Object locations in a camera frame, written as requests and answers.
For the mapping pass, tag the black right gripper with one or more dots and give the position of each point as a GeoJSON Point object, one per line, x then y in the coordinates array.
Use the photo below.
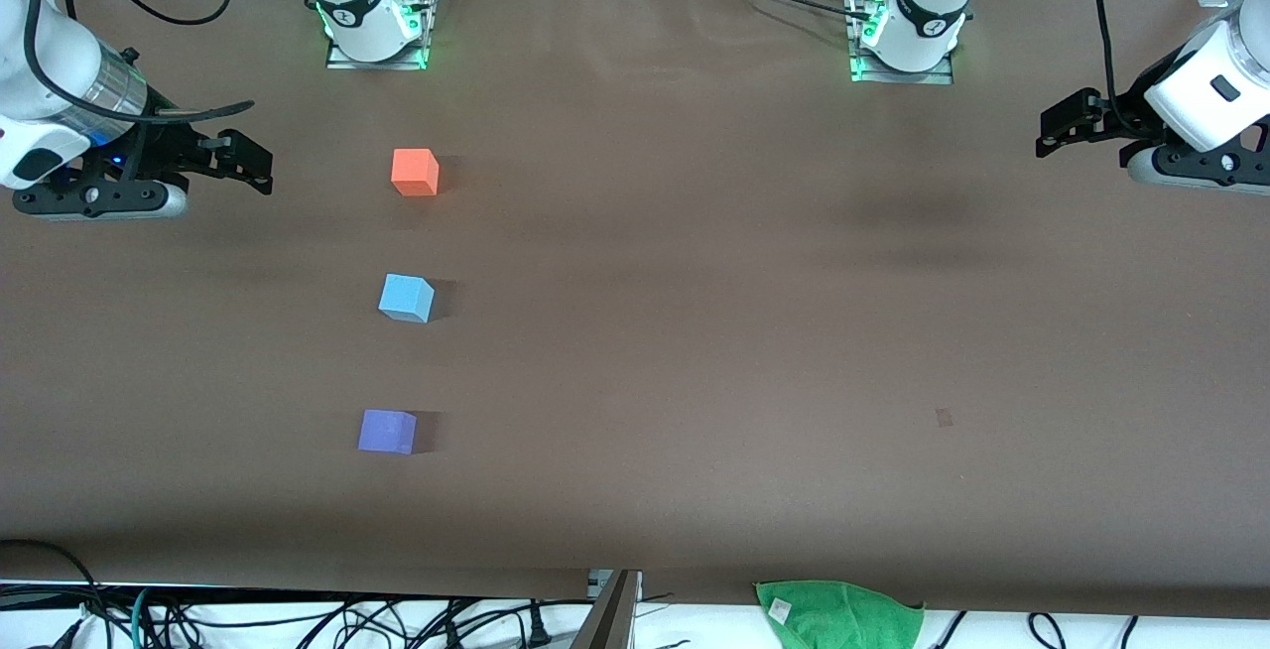
{"type": "Point", "coordinates": [167, 145]}

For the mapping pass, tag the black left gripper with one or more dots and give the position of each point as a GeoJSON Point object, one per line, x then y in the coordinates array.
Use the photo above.
{"type": "Point", "coordinates": [1119, 116]}

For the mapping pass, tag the light blue foam block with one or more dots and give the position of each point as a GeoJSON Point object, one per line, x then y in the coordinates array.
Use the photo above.
{"type": "Point", "coordinates": [405, 298]}

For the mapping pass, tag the orange foam block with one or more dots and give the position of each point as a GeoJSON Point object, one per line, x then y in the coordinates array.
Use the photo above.
{"type": "Point", "coordinates": [414, 173]}

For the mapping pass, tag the purple foam block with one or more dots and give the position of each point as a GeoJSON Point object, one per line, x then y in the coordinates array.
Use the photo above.
{"type": "Point", "coordinates": [387, 432]}

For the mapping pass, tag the white sheet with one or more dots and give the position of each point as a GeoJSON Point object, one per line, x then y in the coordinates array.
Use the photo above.
{"type": "Point", "coordinates": [992, 634]}

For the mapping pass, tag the green cloth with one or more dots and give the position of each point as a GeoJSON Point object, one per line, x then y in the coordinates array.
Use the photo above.
{"type": "Point", "coordinates": [843, 617]}

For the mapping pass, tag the grey metal bar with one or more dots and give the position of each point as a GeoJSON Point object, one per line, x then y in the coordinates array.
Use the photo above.
{"type": "Point", "coordinates": [607, 619]}

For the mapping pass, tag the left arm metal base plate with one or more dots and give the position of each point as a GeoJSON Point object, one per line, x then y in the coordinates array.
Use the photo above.
{"type": "Point", "coordinates": [938, 76]}

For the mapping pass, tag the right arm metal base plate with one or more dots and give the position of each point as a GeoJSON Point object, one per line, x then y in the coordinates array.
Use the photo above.
{"type": "Point", "coordinates": [342, 62]}

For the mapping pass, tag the small white bracket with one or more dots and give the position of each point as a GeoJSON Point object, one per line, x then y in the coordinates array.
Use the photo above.
{"type": "Point", "coordinates": [598, 583]}

